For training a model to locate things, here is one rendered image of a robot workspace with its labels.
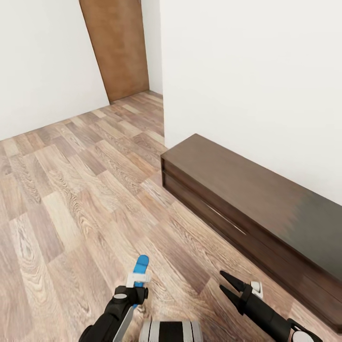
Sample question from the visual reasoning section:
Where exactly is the robot trunk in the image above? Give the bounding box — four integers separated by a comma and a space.
139, 321, 203, 342

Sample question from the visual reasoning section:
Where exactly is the sandal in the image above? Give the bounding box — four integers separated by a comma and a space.
133, 255, 149, 308

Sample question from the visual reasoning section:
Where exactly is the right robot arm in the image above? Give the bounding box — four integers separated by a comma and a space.
219, 270, 323, 342

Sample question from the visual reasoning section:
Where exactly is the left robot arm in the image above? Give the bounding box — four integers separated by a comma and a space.
78, 273, 151, 342

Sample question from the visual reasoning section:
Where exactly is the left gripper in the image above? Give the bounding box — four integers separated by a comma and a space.
116, 285, 148, 305

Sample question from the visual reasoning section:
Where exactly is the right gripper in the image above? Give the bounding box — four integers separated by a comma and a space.
219, 270, 274, 333

